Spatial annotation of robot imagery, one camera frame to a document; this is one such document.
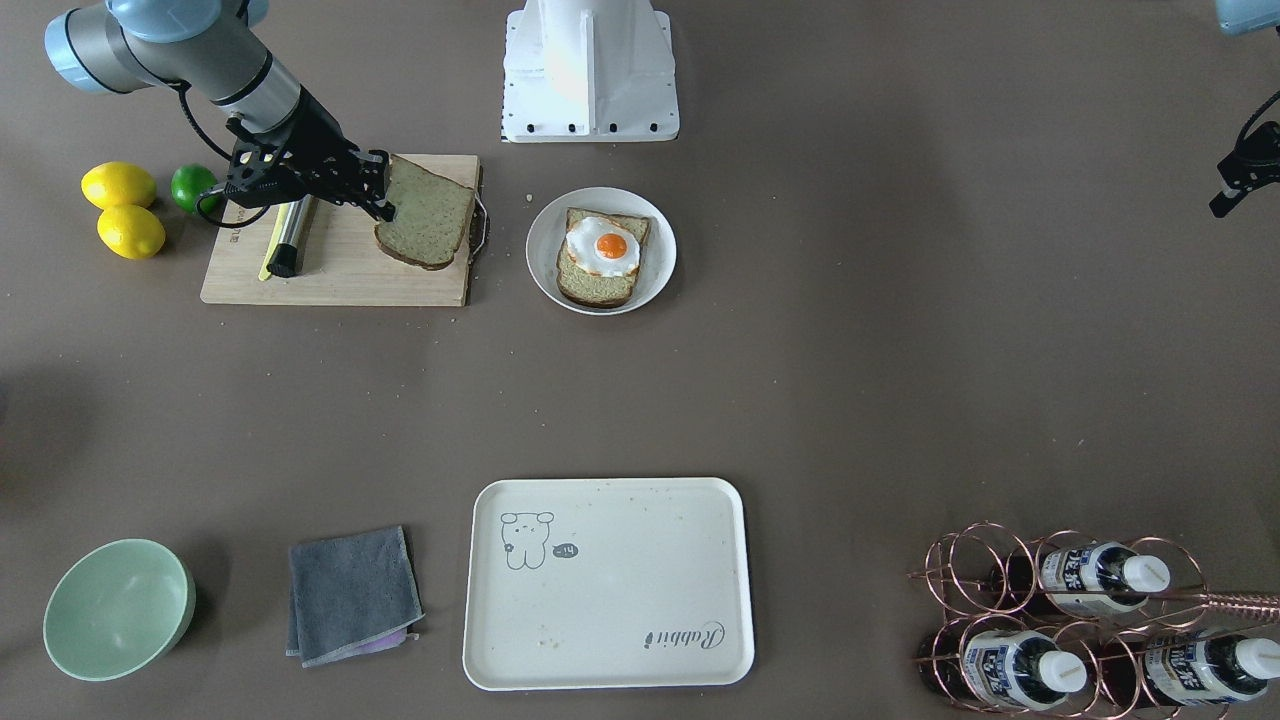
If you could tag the fried egg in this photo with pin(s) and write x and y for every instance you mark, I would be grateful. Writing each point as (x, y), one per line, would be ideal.
(603, 248)

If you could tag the upper bottle white cap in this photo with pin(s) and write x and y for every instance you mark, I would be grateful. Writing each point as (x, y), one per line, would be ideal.
(1085, 581)

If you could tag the lower bottle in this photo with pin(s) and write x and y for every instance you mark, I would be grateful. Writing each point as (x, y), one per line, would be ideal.
(1189, 670)
(1000, 670)

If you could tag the brown bread slice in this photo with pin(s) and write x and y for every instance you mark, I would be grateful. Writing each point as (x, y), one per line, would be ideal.
(431, 216)
(586, 289)

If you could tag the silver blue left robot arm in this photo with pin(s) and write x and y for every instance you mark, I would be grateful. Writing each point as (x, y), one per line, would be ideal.
(1239, 18)

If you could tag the grey folded cloth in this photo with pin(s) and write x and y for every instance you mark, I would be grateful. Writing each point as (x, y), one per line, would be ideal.
(351, 596)

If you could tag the copper wire bottle rack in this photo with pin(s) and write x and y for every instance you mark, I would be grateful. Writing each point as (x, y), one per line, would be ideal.
(956, 564)

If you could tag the cream rectangular tray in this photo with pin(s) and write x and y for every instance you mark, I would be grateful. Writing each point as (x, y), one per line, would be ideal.
(608, 583)

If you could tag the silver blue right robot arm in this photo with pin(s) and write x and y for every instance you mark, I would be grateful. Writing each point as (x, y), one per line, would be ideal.
(117, 47)

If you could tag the upper yellow lemon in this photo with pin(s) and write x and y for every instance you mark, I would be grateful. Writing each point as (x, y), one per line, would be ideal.
(118, 183)

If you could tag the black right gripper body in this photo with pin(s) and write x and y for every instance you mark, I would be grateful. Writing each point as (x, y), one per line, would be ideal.
(318, 131)

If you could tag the wooden cutting board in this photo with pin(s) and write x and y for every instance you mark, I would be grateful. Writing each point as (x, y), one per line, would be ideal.
(340, 265)

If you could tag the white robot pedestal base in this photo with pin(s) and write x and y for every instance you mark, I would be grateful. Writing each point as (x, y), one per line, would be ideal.
(589, 71)

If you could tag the light green bowl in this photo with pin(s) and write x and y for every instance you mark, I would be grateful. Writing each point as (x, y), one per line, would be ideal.
(117, 609)

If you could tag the white round plate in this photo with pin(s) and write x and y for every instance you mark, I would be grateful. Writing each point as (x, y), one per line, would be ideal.
(546, 233)

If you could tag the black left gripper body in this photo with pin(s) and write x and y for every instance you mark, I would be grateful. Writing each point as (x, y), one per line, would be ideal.
(1243, 172)

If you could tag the lower yellow lemon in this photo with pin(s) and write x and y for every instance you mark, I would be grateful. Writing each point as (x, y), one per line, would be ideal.
(131, 232)

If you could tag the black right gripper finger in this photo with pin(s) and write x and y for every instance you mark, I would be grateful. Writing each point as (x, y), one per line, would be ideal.
(382, 210)

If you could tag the yellow lemon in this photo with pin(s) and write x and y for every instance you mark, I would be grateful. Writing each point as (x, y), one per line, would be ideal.
(131, 232)
(118, 183)

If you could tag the green lime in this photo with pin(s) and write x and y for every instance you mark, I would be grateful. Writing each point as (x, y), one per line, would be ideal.
(187, 185)

